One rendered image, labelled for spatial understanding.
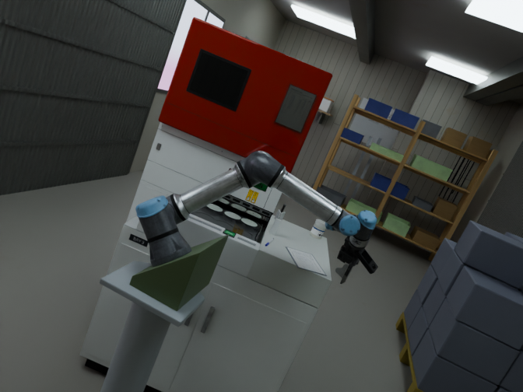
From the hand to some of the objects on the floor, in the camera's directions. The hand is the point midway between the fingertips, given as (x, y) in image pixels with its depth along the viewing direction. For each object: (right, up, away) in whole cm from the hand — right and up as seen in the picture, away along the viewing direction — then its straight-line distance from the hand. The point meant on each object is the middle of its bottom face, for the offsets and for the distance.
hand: (349, 274), depth 186 cm
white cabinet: (-85, -64, +51) cm, 118 cm away
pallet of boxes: (+116, -120, +158) cm, 230 cm away
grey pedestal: (-110, -73, -22) cm, 133 cm away
